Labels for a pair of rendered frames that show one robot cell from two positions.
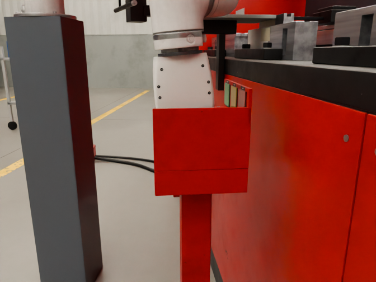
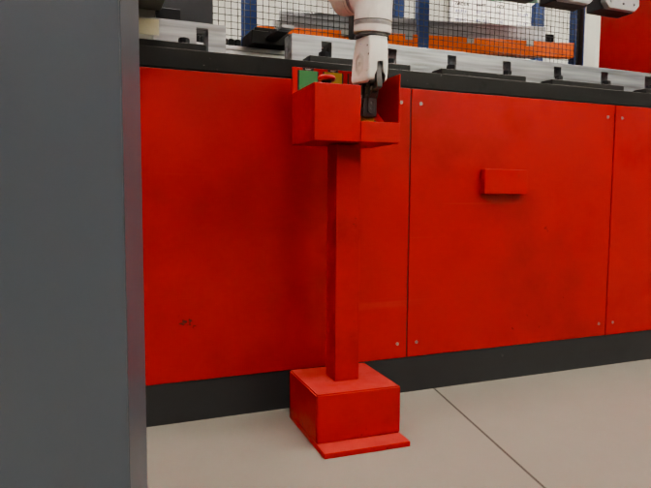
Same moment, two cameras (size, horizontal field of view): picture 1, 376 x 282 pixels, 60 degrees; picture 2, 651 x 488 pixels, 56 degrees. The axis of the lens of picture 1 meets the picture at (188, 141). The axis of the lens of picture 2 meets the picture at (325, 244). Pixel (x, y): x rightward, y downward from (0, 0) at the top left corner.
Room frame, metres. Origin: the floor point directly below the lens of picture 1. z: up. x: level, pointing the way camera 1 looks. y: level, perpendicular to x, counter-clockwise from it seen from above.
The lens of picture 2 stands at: (1.02, 1.32, 0.55)
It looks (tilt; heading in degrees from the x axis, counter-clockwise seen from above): 5 degrees down; 255
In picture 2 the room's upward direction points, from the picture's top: straight up
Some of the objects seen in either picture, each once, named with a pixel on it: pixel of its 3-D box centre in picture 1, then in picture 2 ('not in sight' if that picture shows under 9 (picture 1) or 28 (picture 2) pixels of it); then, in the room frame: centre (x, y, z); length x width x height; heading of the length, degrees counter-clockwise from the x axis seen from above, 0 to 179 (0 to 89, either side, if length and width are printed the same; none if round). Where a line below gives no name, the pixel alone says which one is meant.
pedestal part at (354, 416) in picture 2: not in sight; (346, 406); (0.62, 0.02, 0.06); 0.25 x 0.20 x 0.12; 95
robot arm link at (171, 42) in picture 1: (180, 42); (372, 29); (0.56, 0.01, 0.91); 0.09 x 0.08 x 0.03; 95
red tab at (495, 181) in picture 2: not in sight; (504, 181); (0.07, -0.24, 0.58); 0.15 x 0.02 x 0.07; 7
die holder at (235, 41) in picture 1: (228, 46); not in sight; (1.65, -0.19, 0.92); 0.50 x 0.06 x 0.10; 7
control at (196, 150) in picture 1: (195, 130); (344, 104); (0.62, -0.01, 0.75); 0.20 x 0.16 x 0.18; 5
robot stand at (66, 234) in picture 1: (61, 163); (63, 229); (1.14, 0.47, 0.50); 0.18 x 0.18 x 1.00; 85
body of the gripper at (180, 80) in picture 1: (182, 80); (371, 58); (0.56, 0.01, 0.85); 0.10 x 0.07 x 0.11; 95
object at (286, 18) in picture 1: (275, 22); (138, 13); (1.07, -0.27, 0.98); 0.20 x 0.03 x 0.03; 7
